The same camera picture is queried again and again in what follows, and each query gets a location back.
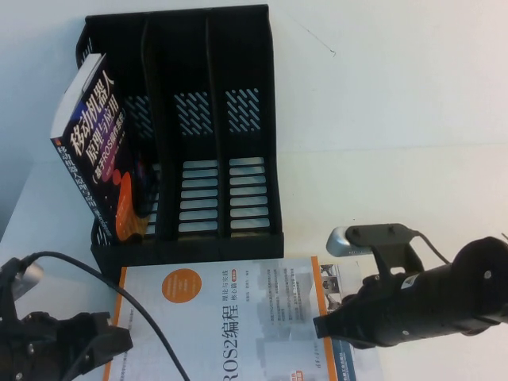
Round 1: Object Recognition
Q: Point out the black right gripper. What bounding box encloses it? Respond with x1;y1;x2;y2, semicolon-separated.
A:
312;272;422;351

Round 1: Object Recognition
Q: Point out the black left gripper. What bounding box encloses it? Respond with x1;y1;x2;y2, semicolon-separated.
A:
0;311;134;381

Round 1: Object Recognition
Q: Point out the white orange ROS2 book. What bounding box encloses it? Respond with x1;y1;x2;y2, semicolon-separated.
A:
109;256;339;381

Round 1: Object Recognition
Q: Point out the grey car suspension book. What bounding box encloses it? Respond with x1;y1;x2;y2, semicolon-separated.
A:
317;260;385;381

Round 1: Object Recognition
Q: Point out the dark mobile robot book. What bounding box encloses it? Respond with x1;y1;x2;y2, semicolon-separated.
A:
50;53;164;245

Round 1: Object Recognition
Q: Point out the black plastic book stand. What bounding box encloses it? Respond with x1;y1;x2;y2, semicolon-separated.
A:
75;4;286;286

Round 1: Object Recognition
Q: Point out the black left camera cable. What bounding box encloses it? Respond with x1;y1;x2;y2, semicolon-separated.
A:
21;250;192;381

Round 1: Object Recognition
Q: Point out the black camera cable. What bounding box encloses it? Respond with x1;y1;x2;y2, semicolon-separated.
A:
410;231;453;266
21;250;192;381

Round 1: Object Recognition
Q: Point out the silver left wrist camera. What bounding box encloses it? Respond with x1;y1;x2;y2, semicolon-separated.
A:
0;256;45;297

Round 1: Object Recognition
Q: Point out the black right camera cable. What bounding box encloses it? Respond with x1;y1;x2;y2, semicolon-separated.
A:
410;231;453;266

